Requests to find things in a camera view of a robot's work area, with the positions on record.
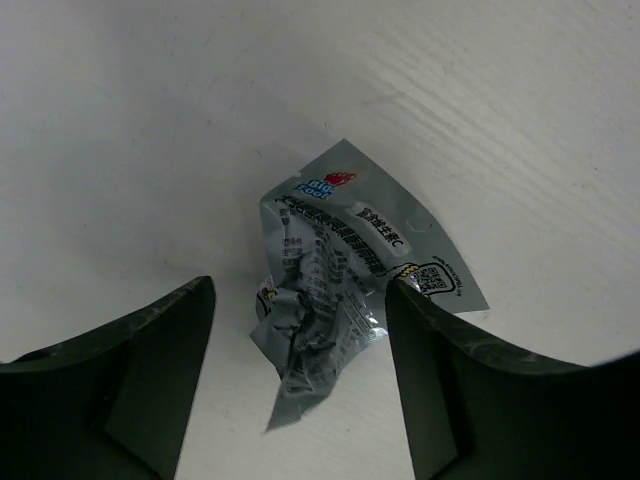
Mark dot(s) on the silver foil snack packet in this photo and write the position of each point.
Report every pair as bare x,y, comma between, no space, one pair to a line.
335,234

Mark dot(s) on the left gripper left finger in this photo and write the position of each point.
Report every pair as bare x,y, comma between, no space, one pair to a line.
111,403

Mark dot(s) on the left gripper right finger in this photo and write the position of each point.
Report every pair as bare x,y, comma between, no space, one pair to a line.
478,407

